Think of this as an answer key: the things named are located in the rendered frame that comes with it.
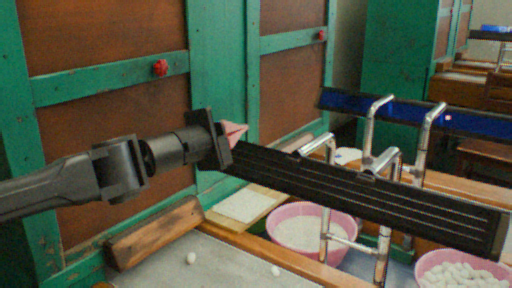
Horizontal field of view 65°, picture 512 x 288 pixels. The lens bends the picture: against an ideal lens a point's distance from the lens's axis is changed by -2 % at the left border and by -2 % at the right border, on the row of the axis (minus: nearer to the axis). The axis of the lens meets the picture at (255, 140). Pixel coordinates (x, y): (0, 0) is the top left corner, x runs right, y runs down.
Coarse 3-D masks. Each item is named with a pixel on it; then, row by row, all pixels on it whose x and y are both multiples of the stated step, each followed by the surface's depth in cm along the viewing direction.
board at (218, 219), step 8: (256, 192) 137; (264, 192) 137; (272, 192) 137; (280, 192) 137; (280, 200) 132; (272, 208) 129; (208, 216) 123; (216, 216) 123; (224, 216) 123; (216, 224) 120; (224, 224) 119; (232, 224) 119; (240, 224) 119; (248, 224) 119; (240, 232) 116
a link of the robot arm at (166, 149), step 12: (168, 132) 61; (144, 144) 58; (156, 144) 58; (168, 144) 59; (180, 144) 60; (144, 156) 58; (156, 156) 57; (168, 156) 58; (180, 156) 60; (156, 168) 57; (168, 168) 59
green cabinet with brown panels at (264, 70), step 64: (0, 0) 68; (64, 0) 78; (128, 0) 90; (192, 0) 104; (256, 0) 125; (320, 0) 160; (0, 64) 70; (64, 64) 81; (128, 64) 92; (192, 64) 109; (256, 64) 132; (320, 64) 172; (0, 128) 73; (64, 128) 84; (128, 128) 98; (256, 128) 140; (192, 192) 120; (64, 256) 89
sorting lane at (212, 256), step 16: (176, 240) 118; (192, 240) 118; (208, 240) 118; (160, 256) 111; (176, 256) 111; (208, 256) 111; (224, 256) 111; (240, 256) 111; (128, 272) 104; (144, 272) 104; (160, 272) 104; (176, 272) 104; (192, 272) 104; (208, 272) 104; (224, 272) 105; (240, 272) 105; (256, 272) 105; (288, 272) 104
